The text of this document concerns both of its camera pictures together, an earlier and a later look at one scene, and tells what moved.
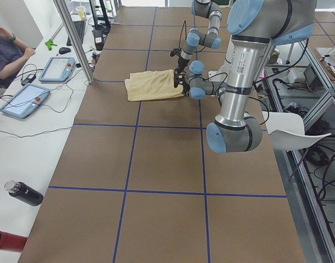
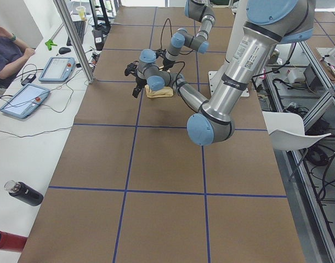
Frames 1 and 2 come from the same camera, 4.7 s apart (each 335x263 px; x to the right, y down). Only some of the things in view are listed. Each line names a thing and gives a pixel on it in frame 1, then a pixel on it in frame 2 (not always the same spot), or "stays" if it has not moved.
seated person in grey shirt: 8,55 stays
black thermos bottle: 24,193 stays
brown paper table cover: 136,182 stays
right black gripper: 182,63 → 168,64
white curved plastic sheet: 287,131 stays
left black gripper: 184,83 → 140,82
